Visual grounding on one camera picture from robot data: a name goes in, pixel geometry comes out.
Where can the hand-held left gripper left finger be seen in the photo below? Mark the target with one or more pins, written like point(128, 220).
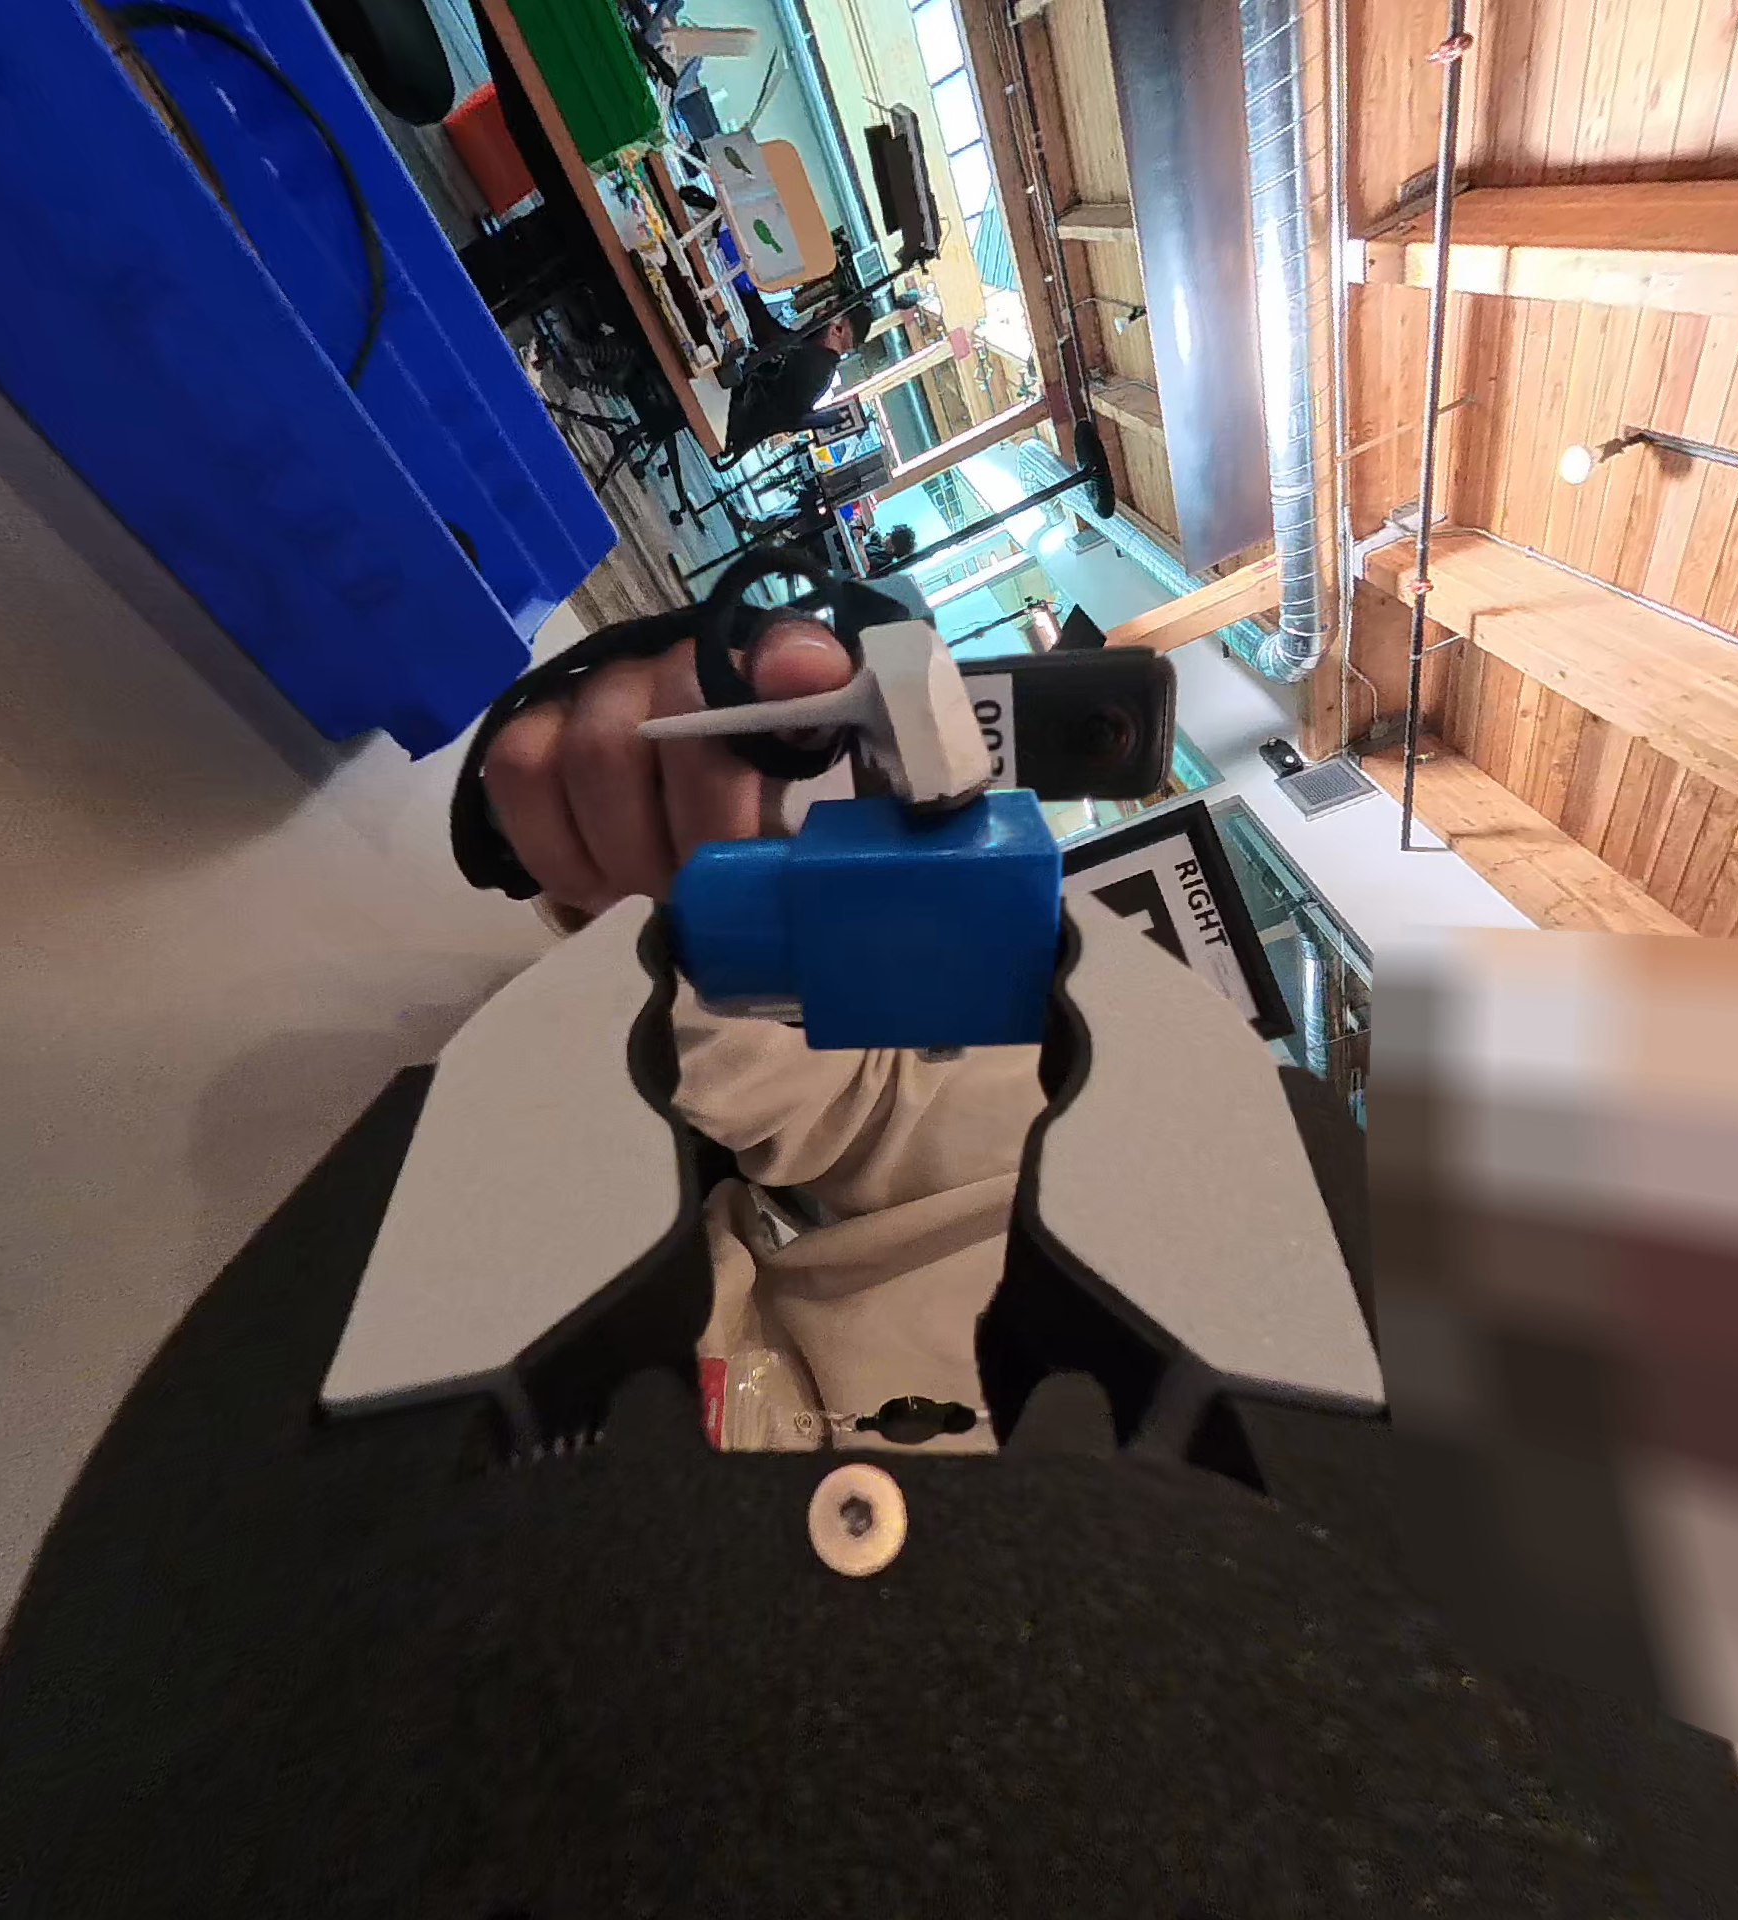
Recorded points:
point(509, 1200)

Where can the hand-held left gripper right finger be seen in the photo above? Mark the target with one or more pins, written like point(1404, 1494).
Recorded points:
point(1200, 1200)

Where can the blue rectangular block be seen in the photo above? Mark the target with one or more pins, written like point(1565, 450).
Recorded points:
point(901, 929)

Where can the blue plastic bin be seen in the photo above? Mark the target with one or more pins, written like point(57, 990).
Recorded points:
point(209, 374)

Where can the person's right forearm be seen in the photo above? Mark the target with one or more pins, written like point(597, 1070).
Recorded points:
point(869, 1118)

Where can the grey desk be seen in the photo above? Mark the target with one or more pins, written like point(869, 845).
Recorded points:
point(136, 1050)

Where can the person's right hand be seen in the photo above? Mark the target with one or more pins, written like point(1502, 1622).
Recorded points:
point(599, 796)

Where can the framed marker board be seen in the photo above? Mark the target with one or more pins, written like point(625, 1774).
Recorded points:
point(1200, 899)

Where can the black floor lamp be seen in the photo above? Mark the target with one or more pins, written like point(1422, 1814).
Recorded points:
point(1094, 469)

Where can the clear plastic badge holder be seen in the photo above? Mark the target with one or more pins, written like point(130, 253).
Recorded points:
point(763, 1410)

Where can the black vertical pipe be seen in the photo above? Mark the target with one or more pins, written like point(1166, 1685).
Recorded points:
point(1430, 450)

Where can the black ceiling panel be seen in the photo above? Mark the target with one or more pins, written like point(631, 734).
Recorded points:
point(1184, 301)

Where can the black hanging monitor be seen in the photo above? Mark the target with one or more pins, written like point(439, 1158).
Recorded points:
point(902, 181)

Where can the wooden board with green leaf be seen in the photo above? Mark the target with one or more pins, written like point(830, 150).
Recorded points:
point(779, 225)

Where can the wooden table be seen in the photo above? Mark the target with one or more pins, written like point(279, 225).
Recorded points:
point(625, 279)

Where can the green plastic bin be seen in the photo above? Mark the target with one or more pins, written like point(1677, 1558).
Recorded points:
point(585, 74)

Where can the red box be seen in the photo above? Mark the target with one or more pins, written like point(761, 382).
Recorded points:
point(491, 150)

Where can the black office chair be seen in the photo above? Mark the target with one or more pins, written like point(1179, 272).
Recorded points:
point(389, 60)

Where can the silver air duct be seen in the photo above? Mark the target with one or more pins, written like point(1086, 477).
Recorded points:
point(1291, 374)

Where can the wall lamp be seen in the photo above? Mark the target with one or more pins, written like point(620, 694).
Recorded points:
point(1576, 462)

